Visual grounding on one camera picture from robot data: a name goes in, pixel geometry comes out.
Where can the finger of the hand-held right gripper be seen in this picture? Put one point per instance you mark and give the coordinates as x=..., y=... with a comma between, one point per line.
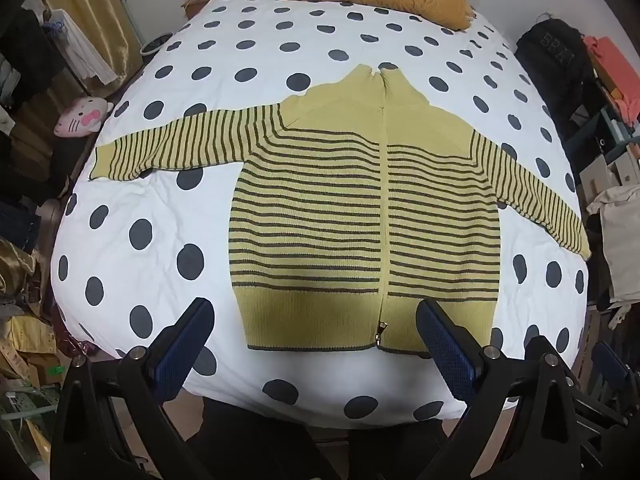
x=608, y=360

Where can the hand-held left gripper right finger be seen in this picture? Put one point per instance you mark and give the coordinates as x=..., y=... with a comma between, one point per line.
x=446, y=355

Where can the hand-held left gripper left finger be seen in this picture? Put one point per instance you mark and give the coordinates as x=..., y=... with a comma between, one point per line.
x=186, y=355

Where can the yellow striped knit sweater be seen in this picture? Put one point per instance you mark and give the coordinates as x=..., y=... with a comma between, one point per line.
x=365, y=220

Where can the beige cloth on right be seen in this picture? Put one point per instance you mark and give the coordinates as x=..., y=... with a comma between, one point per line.
x=620, y=245

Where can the white polka dot blanket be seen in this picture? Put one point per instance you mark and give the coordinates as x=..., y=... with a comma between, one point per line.
x=165, y=240

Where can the green plastic crate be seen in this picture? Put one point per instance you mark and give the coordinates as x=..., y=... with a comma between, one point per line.
x=25, y=400

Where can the gold shiny fabric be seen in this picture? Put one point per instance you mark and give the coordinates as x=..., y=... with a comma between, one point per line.
x=17, y=270

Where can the cardboard box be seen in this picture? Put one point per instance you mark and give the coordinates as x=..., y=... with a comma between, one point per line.
x=607, y=165

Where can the folded blue jeans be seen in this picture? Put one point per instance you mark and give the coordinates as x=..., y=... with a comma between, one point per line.
x=17, y=225

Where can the pink cat plush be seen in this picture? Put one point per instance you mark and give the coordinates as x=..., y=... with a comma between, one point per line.
x=80, y=117

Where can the black backpack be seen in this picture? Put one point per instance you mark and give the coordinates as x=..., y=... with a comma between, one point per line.
x=555, y=70

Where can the coral cloth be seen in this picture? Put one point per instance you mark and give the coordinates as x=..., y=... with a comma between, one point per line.
x=612, y=65

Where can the white round bin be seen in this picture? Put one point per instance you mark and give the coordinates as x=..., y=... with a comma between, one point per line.
x=156, y=44

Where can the white hanging cloth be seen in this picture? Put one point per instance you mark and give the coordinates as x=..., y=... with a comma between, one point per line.
x=82, y=47

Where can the dark hanging clothes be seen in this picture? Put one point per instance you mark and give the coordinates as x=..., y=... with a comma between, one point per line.
x=27, y=50

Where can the brown wooden basket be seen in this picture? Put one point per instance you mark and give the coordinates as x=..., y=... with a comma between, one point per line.
x=196, y=6

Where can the gold curtain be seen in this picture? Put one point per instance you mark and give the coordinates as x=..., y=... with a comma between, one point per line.
x=95, y=5

